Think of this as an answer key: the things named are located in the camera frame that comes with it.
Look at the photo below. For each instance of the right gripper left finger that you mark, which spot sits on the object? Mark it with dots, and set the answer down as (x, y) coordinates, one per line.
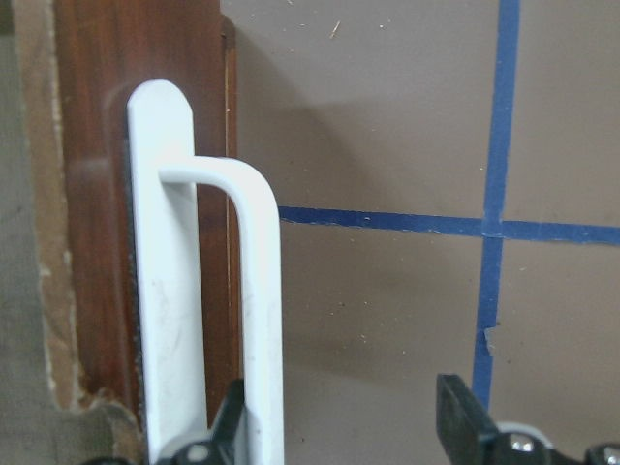
(226, 442)

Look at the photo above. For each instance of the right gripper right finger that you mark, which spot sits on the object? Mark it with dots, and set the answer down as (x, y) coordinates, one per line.
(469, 435)

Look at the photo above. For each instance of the wooden drawer with white handle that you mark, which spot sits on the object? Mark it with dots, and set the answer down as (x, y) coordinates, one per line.
(158, 251)

